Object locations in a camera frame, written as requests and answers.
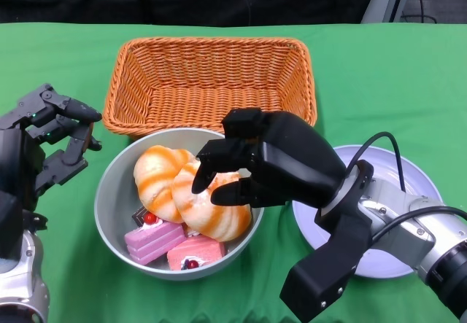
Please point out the pink cake slice with cherry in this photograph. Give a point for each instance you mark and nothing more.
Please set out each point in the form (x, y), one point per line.
(153, 241)

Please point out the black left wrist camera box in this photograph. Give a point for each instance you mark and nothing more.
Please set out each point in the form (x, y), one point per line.
(9, 224)

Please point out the chocolate cake slice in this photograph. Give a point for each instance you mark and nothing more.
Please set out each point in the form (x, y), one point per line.
(139, 216)

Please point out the grey bowl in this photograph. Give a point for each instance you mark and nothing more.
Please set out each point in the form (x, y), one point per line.
(113, 199)

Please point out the orange striped bread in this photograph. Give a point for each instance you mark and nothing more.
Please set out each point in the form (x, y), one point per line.
(215, 217)
(157, 181)

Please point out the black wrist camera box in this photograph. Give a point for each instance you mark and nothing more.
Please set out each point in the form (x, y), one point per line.
(328, 268)
(9, 224)

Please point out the green tablecloth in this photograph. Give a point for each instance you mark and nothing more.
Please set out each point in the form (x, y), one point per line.
(365, 82)

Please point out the pale lavender plate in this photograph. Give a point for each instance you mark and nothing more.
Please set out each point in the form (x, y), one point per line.
(386, 264)

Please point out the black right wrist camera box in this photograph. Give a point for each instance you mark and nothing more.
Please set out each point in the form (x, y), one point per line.
(328, 268)

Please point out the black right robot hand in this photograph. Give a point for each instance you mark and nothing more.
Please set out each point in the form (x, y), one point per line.
(292, 155)

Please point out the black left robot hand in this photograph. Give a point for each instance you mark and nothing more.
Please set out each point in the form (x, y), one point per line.
(18, 148)

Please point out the orange wicker basket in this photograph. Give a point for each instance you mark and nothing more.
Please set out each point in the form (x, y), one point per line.
(219, 93)

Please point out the salmon cake slice with berries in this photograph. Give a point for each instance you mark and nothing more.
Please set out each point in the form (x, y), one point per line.
(204, 250)

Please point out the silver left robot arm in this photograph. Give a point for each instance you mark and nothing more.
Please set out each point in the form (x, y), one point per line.
(22, 286)

